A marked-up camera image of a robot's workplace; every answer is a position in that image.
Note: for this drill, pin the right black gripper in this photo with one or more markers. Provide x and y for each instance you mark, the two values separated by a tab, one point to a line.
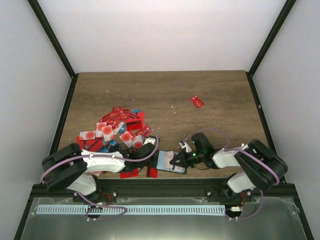
182	156

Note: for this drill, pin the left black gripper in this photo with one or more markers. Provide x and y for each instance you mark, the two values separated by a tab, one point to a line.
153	163

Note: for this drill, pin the white card black stripe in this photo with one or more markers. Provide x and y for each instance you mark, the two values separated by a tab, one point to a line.
179	169

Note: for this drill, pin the white card blossom print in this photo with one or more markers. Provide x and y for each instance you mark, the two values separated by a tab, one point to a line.
163	160

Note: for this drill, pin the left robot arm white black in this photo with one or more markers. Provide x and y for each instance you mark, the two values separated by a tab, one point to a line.
72	168

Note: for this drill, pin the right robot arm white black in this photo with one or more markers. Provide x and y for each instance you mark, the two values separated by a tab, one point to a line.
261	167

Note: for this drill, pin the red card black stripe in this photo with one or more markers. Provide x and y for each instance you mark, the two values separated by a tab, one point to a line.
151	172

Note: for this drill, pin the red VIP card centre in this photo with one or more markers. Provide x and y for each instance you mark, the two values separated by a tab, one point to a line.
144	131

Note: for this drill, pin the white red circle card centre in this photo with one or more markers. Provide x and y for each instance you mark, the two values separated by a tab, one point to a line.
127	138

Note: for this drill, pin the blue card top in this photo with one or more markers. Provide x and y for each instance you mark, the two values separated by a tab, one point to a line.
134	111

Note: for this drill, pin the white red circle card upper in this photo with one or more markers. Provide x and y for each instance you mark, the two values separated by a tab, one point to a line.
108	133

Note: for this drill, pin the red VIP card top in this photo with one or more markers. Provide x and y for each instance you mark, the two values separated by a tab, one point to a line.
111	116

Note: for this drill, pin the lone red VIP card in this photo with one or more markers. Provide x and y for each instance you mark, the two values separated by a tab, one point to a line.
196	101

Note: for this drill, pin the white red circle card left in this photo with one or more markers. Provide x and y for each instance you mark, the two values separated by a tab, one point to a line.
87	135

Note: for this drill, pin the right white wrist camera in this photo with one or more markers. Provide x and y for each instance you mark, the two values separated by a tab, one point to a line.
185	146

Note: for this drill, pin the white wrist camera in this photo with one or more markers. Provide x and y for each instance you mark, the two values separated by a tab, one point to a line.
150	140
185	146

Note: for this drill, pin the red striped card near rail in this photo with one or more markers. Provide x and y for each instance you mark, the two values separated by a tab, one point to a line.
131	174

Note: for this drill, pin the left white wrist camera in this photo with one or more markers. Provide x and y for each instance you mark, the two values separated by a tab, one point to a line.
150	140

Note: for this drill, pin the black aluminium frame rail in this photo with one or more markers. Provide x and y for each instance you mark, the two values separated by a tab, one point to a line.
210	188

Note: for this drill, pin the light blue slotted cable duct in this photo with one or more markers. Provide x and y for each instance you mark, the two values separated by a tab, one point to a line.
199	210

